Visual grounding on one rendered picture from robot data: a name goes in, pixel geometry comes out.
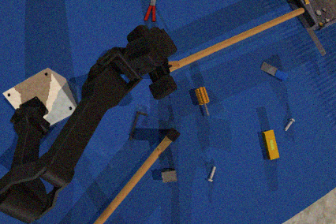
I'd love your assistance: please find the yellow rectangular block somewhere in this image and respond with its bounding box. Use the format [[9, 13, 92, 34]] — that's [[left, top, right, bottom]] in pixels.
[[262, 130, 279, 160]]

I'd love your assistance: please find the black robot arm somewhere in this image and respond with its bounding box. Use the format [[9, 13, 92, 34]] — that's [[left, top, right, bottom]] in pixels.
[[0, 28, 177, 224]]

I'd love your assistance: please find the orange long-handled scraper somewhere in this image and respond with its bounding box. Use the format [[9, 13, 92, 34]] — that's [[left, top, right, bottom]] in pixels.
[[162, 0, 315, 72]]

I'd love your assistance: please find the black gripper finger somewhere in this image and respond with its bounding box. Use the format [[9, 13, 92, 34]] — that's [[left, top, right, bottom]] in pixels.
[[151, 62, 172, 83]]

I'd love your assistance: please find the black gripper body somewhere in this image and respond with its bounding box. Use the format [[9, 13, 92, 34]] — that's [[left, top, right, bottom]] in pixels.
[[127, 24, 177, 100]]

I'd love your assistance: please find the long wooden pole with black end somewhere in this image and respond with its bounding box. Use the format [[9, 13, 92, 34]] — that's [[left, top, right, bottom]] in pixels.
[[93, 128, 180, 224]]

